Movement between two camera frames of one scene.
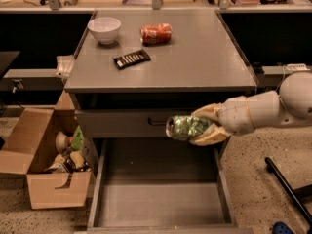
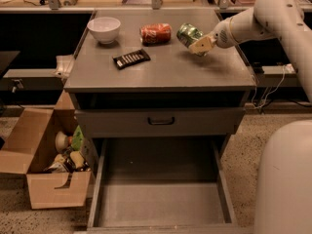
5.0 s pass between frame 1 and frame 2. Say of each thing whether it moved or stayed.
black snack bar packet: stayed
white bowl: stayed
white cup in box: stayed
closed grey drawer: stayed
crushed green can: moved
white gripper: moved
